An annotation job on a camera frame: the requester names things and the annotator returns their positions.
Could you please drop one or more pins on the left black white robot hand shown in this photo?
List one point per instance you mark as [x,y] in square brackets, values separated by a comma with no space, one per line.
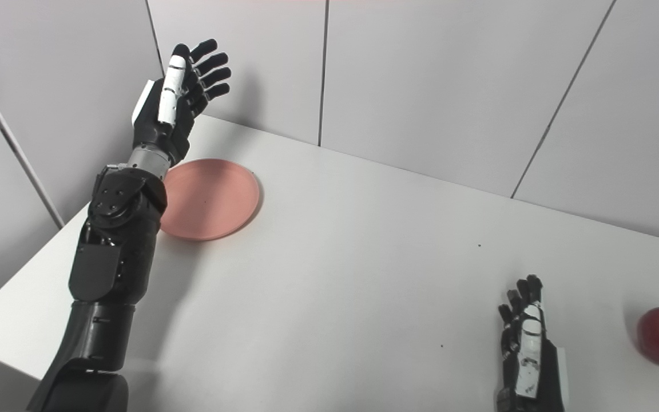
[168,109]

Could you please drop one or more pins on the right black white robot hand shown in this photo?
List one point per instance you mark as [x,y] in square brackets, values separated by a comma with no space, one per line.
[527,355]

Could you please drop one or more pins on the pink round plate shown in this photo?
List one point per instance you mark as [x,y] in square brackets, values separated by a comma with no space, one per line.
[209,198]

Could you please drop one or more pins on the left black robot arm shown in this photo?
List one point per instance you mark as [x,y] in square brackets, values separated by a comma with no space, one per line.
[106,274]

